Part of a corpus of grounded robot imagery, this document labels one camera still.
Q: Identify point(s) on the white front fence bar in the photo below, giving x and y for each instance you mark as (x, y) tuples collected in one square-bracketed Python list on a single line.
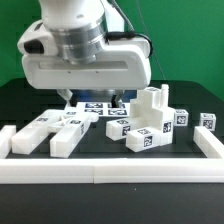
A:
[(124, 170)]

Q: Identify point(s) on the white chair back frame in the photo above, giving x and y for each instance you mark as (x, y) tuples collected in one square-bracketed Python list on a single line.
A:
[(69, 127)]

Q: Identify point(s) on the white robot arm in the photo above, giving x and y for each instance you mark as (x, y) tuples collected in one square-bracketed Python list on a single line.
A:
[(85, 45)]

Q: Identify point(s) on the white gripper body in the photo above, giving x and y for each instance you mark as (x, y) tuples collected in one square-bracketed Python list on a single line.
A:
[(120, 65)]

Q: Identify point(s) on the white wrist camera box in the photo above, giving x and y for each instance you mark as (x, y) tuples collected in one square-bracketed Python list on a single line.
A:
[(37, 40)]

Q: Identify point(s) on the white fence block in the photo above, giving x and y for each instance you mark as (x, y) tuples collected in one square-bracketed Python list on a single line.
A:
[(208, 143), (6, 133)]

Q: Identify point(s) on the white chair seat part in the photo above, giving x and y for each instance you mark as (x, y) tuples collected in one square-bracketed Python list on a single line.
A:
[(151, 105)]

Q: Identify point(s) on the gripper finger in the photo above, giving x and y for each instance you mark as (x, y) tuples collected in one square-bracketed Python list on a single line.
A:
[(116, 101), (68, 96)]

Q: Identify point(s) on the white right fence block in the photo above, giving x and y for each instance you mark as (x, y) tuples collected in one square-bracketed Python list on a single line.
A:
[(208, 143)]

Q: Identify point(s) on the white tag sheet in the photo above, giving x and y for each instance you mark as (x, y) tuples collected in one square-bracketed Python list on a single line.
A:
[(104, 109)]

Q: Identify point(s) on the white left fence block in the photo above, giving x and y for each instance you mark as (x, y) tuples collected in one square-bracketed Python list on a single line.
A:
[(6, 133)]

